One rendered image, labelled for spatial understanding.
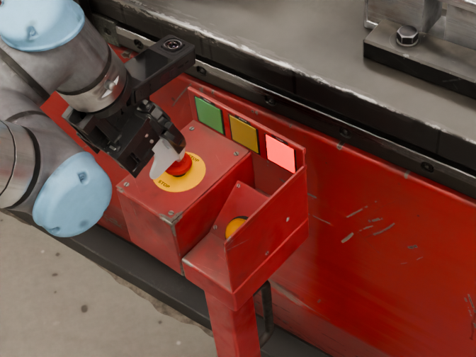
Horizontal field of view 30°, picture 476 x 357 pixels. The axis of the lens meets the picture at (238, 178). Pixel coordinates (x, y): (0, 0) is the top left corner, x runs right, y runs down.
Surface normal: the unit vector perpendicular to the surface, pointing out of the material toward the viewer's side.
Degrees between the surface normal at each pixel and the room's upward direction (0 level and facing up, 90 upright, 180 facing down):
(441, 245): 90
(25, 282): 0
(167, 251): 90
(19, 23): 21
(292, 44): 0
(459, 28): 90
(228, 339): 90
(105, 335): 0
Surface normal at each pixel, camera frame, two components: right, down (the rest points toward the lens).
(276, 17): -0.09, -0.66
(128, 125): -0.32, -0.41
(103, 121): 0.76, 0.43
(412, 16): -0.58, 0.64
